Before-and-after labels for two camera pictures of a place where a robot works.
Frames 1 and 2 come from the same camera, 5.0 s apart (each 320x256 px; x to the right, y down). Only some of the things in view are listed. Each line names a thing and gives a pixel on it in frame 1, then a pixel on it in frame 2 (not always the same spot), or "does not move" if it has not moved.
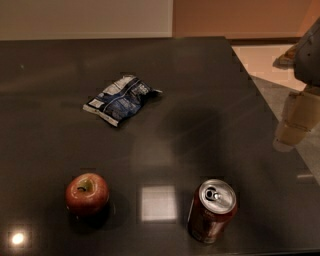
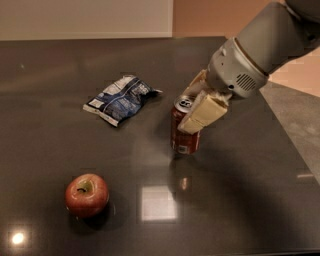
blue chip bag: [121, 99] does not move
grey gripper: [309, 59] -> [233, 70]
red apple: [86, 193] does not move
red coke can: [213, 203] -> [183, 143]
